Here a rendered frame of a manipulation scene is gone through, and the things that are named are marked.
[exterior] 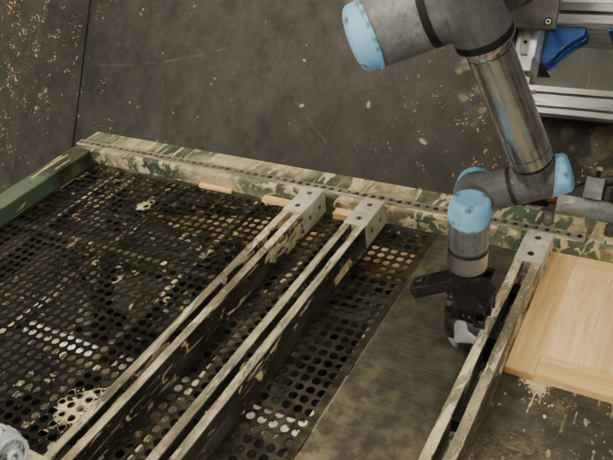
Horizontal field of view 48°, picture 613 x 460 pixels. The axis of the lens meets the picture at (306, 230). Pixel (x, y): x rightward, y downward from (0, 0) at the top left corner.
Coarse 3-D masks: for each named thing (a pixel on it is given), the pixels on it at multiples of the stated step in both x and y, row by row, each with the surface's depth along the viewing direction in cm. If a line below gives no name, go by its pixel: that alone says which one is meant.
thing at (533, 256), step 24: (528, 240) 161; (552, 240) 161; (528, 264) 155; (504, 288) 148; (528, 288) 147; (504, 312) 147; (480, 336) 137; (504, 336) 136; (480, 360) 134; (504, 360) 136; (456, 384) 127; (480, 384) 127; (456, 408) 124; (480, 408) 123; (432, 432) 119; (456, 432) 119; (432, 456) 115; (456, 456) 115
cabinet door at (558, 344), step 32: (576, 256) 162; (544, 288) 154; (576, 288) 154; (608, 288) 152; (544, 320) 146; (576, 320) 145; (608, 320) 144; (512, 352) 139; (544, 352) 139; (576, 352) 138; (608, 352) 137; (576, 384) 131; (608, 384) 130
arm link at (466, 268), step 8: (448, 256) 129; (448, 264) 130; (456, 264) 127; (464, 264) 126; (472, 264) 126; (480, 264) 127; (456, 272) 128; (464, 272) 128; (472, 272) 127; (480, 272) 128
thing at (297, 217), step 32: (320, 192) 188; (288, 224) 177; (256, 256) 167; (224, 288) 158; (256, 288) 168; (192, 320) 150; (224, 320) 158; (160, 352) 145; (192, 352) 149; (128, 384) 137; (160, 384) 141; (96, 416) 132; (128, 416) 134; (64, 448) 126; (96, 448) 128
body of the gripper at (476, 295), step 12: (456, 276) 129; (480, 276) 129; (492, 276) 130; (468, 288) 132; (480, 288) 130; (492, 288) 131; (456, 300) 133; (468, 300) 133; (480, 300) 132; (492, 300) 135; (444, 312) 136; (456, 312) 135; (468, 312) 134; (480, 312) 131; (480, 324) 133
